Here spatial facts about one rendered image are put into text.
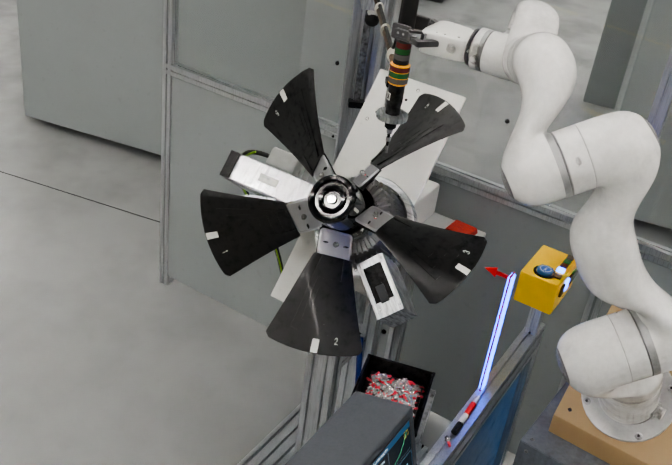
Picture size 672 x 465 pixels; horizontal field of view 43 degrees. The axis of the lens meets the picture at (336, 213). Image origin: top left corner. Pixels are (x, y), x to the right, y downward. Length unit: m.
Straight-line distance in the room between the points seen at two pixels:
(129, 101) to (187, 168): 1.30
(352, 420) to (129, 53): 3.34
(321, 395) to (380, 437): 1.17
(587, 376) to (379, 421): 0.36
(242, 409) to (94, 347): 0.65
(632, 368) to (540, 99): 0.49
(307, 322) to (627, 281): 0.83
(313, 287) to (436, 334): 1.09
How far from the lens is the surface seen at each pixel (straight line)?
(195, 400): 3.20
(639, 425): 1.90
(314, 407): 2.57
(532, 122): 1.29
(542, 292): 2.16
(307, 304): 1.98
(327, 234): 2.02
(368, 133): 2.33
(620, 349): 1.51
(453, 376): 3.07
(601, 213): 1.36
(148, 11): 4.38
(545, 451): 1.90
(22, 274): 3.85
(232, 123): 3.14
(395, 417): 1.40
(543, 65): 1.32
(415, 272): 1.91
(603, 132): 1.29
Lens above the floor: 2.21
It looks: 31 degrees down
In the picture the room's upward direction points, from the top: 8 degrees clockwise
